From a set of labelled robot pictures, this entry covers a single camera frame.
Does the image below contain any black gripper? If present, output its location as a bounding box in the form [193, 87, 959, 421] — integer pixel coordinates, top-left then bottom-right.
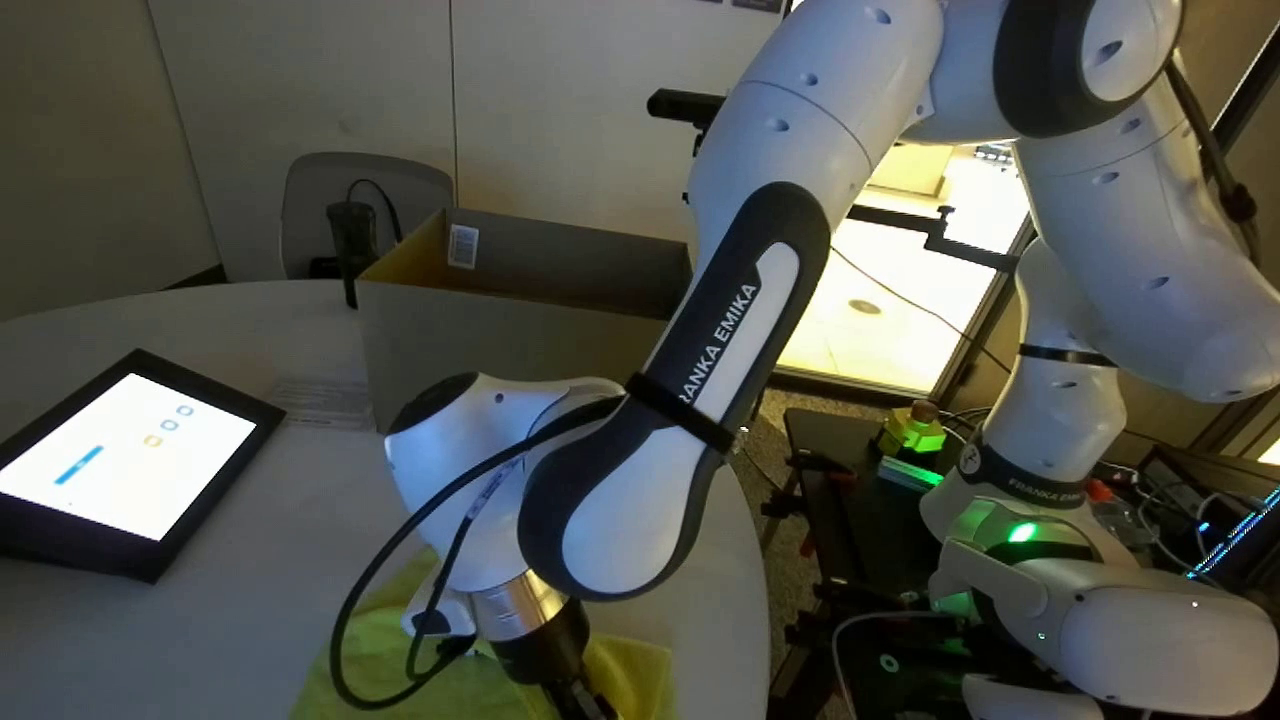
[490, 600, 625, 720]

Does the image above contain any green microfibre towel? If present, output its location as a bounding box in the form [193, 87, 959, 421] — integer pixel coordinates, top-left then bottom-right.
[293, 557, 678, 720]

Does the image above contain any brown cardboard box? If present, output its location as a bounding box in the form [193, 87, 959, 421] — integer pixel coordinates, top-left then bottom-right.
[357, 203, 699, 433]

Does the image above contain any green lit controller box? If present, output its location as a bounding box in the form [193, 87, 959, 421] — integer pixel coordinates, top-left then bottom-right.
[870, 407, 953, 498]

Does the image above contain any black tablet with lit screen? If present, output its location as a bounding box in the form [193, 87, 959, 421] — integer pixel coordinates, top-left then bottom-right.
[0, 346, 287, 588]

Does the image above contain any black webcam on stand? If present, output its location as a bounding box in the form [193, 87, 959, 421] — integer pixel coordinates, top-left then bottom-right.
[322, 175, 409, 314]

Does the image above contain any bright white desk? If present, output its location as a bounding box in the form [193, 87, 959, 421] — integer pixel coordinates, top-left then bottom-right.
[773, 130, 1059, 402]

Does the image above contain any grey padded chair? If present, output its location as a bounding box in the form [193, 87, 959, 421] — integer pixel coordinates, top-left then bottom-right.
[277, 146, 455, 286]

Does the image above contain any black robot wrist cable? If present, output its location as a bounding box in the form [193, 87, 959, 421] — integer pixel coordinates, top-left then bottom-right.
[322, 386, 633, 710]

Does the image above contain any black camera on pole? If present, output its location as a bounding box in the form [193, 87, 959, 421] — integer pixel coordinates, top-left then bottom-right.
[643, 83, 735, 160]

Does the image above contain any black metal bracket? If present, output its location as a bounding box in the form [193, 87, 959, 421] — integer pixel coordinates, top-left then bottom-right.
[844, 194, 1039, 278]

